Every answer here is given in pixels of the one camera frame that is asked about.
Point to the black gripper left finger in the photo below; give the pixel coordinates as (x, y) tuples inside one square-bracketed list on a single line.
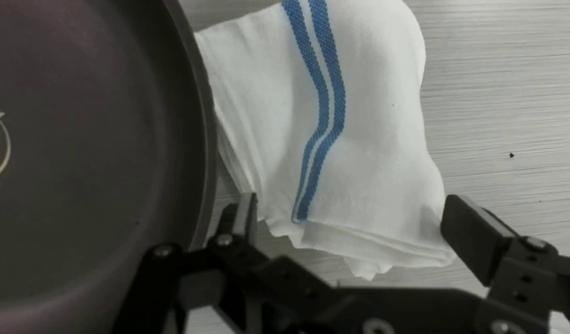
[(239, 247)]

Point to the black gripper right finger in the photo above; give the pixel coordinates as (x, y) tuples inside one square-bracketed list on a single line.
[(481, 242)]

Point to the white cloth blue stripe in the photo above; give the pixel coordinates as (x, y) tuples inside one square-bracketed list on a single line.
[(369, 123)]

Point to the black frying pan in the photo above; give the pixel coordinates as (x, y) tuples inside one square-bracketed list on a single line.
[(80, 155)]

